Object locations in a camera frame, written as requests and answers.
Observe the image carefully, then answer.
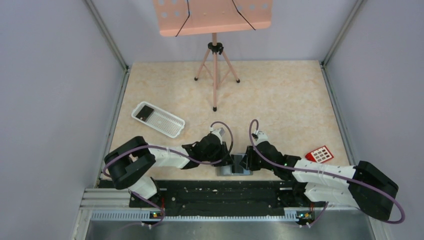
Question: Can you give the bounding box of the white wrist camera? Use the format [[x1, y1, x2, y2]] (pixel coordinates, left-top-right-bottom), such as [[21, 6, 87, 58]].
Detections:
[[251, 130, 269, 145], [209, 126, 226, 141]]

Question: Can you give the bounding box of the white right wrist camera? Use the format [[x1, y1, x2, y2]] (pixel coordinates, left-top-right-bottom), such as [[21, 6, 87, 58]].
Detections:
[[251, 130, 269, 145]]

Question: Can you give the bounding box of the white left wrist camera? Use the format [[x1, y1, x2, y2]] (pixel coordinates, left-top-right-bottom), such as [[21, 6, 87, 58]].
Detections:
[[209, 126, 226, 141]]

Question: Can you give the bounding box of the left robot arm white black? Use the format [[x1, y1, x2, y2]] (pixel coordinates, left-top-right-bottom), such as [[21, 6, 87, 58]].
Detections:
[[102, 132, 233, 200]]

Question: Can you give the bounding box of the red plastic basket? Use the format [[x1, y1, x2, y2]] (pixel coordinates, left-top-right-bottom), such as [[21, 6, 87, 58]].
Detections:
[[305, 145, 334, 164]]

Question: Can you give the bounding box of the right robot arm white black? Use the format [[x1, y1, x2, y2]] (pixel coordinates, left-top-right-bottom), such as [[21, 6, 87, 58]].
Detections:
[[240, 141, 399, 222]]

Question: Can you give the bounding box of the black card in basket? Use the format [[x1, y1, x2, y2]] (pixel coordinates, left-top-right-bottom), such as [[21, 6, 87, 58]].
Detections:
[[136, 105, 154, 122]]

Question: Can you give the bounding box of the pink music stand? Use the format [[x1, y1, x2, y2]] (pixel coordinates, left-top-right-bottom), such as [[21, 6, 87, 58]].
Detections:
[[153, 0, 274, 112]]

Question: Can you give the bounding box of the white plastic basket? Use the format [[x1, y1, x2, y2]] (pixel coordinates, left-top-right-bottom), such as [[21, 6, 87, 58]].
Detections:
[[131, 101, 186, 139]]

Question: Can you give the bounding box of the aluminium frame rail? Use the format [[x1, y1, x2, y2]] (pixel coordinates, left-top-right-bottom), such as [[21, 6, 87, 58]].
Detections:
[[79, 187, 382, 223]]

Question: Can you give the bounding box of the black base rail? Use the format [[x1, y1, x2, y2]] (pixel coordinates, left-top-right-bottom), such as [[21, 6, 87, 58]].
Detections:
[[150, 180, 324, 217]]

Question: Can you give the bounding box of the grey card holder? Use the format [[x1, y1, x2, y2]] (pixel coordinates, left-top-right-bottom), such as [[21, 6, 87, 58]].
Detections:
[[216, 165, 253, 177]]

